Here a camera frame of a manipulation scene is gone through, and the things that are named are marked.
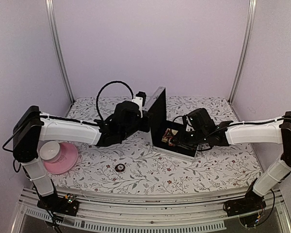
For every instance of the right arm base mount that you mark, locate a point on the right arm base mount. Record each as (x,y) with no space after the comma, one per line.
(249,203)

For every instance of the aluminium front rail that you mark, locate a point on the aluminium front rail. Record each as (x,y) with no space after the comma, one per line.
(172,213)

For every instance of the aluminium frame post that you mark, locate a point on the aluminium frame post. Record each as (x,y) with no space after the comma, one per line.
(58,50)
(245,46)

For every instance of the single red poker chip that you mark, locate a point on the single red poker chip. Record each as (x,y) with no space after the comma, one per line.
(119,168)

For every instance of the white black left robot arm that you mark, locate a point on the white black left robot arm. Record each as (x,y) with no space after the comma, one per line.
(36,136)

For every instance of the right aluminium frame post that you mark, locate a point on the right aluminium frame post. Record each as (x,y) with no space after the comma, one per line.
(245,46)

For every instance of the left aluminium frame post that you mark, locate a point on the left aluminium frame post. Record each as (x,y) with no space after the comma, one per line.
(58,50)

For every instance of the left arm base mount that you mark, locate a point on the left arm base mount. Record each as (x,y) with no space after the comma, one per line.
(66,205)

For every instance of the floral patterned table mat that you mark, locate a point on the floral patterned table mat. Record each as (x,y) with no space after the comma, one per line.
(148,172)

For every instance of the black triangular all-in button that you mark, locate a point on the black triangular all-in button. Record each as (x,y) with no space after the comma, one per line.
(168,135)

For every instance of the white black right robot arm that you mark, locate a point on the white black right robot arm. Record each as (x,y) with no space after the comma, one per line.
(271,140)

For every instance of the white bowl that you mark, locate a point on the white bowl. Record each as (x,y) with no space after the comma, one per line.
(50,152)

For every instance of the aluminium poker case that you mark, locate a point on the aluminium poker case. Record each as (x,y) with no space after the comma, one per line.
(156,107)

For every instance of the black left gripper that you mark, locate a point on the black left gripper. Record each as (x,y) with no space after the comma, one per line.
(147,126)

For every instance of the pink plate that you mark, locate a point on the pink plate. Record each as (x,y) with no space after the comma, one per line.
(67,159)

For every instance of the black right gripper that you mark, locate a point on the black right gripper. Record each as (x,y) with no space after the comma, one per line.
(181,139)

